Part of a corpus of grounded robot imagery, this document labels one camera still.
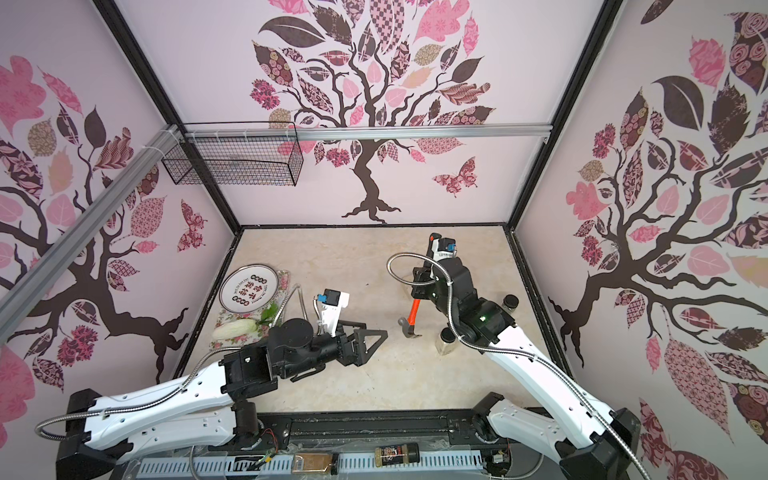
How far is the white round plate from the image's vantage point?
98 cm

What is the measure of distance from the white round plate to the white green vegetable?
0.06m

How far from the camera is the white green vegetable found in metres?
0.90
